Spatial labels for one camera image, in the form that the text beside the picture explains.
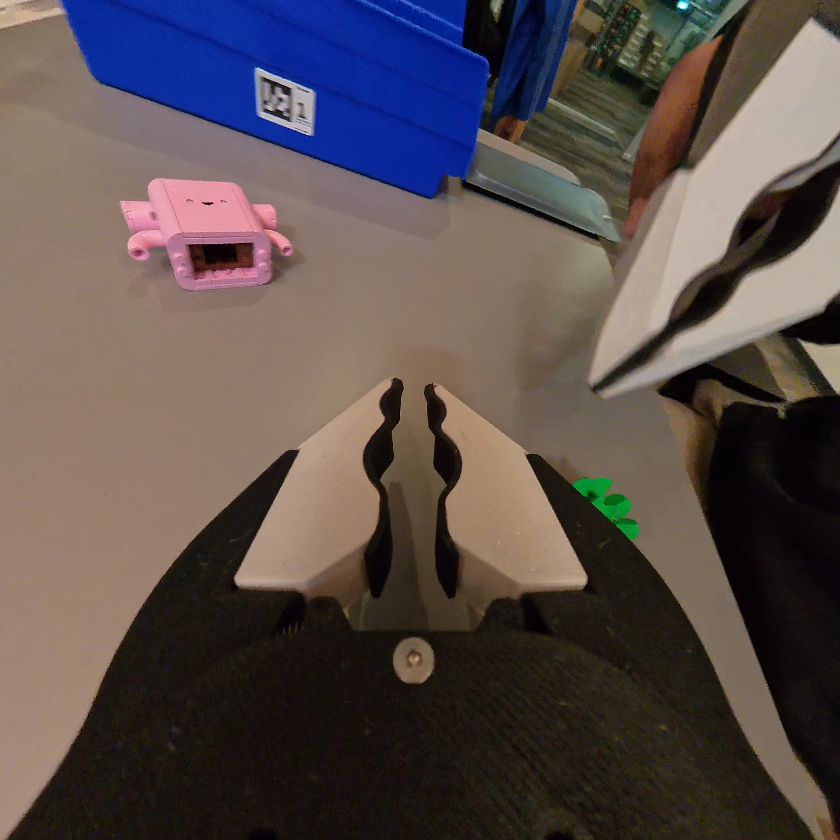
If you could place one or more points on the blue plastic bin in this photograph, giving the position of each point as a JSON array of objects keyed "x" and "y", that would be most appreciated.
[{"x": 197, "y": 59}]

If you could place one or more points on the storage shelving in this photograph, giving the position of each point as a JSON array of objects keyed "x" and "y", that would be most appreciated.
[{"x": 643, "y": 39}]

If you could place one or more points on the pink toy brick pot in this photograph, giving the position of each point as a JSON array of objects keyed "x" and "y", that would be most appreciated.
[{"x": 197, "y": 210}]

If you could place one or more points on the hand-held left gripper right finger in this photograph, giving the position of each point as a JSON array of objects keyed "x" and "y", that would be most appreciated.
[{"x": 512, "y": 518}]

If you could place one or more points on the blue jacket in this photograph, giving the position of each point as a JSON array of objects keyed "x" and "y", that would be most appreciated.
[{"x": 525, "y": 52}]

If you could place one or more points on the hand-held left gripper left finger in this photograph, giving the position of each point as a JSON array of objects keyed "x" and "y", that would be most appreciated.
[{"x": 315, "y": 518}]

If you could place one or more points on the person's right hand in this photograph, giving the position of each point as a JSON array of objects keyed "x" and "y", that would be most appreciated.
[{"x": 669, "y": 124}]

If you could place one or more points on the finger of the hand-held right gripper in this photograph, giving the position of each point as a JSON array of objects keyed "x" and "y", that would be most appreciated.
[
  {"x": 722, "y": 164},
  {"x": 735, "y": 328}
]

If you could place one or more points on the large green brick leaf rosette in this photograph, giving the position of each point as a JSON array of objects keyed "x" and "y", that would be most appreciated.
[{"x": 610, "y": 505}]

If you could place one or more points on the grey metal base plate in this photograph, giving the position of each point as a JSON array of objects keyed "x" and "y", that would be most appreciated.
[{"x": 538, "y": 184}]

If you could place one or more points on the person's black clad torso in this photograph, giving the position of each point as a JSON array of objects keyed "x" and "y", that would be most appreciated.
[{"x": 774, "y": 558}]

